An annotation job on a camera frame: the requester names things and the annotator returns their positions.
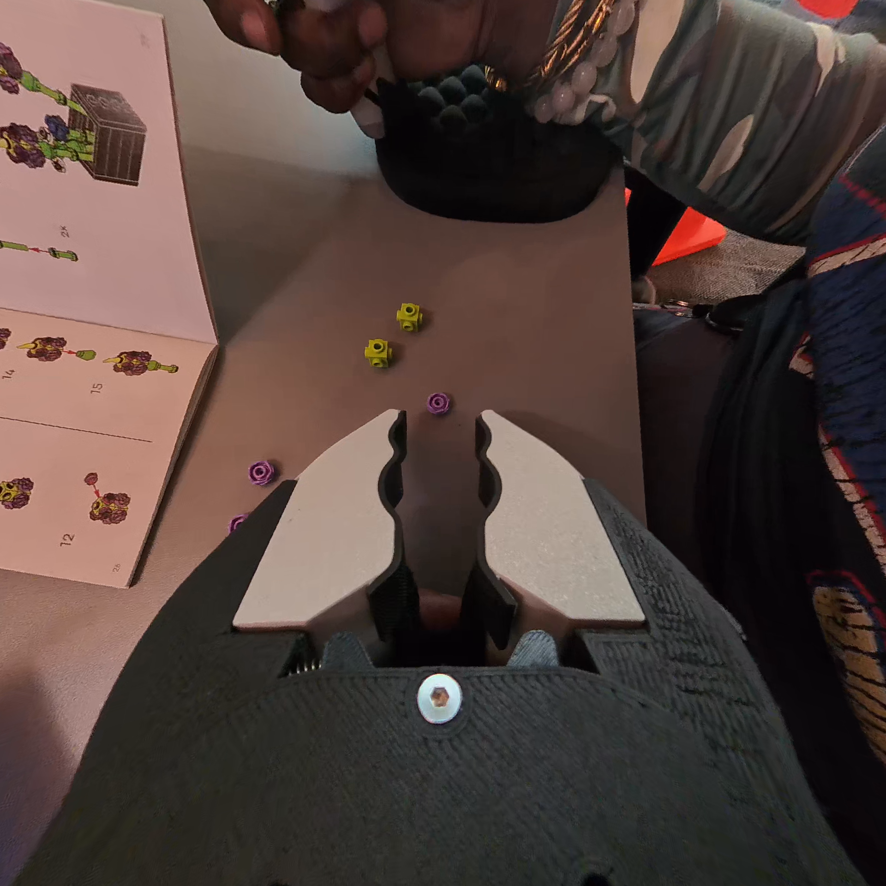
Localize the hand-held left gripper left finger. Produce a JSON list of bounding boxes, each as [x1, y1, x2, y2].
[[233, 410, 419, 652]]

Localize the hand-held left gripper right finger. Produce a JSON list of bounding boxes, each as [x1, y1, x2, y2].
[[464, 410, 647, 652]]

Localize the white instruction booklet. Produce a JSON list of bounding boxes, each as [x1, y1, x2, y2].
[[0, 0, 220, 589]]

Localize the person's right forearm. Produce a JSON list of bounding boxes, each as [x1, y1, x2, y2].
[[596, 0, 886, 247]]

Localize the grey desk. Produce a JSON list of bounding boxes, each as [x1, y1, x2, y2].
[[0, 0, 652, 886]]

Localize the person's right hand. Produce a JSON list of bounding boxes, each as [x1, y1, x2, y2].
[[205, 0, 555, 114]]

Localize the person's dark clothing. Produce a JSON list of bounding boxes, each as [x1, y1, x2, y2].
[[635, 125, 886, 832]]

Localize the orange traffic cone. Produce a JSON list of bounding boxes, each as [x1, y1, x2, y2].
[[626, 187, 730, 267]]

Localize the black mesh cushion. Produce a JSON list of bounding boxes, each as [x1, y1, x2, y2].
[[377, 63, 627, 225]]

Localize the gold bracelet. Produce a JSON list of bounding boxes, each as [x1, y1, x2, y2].
[[485, 0, 645, 128]]

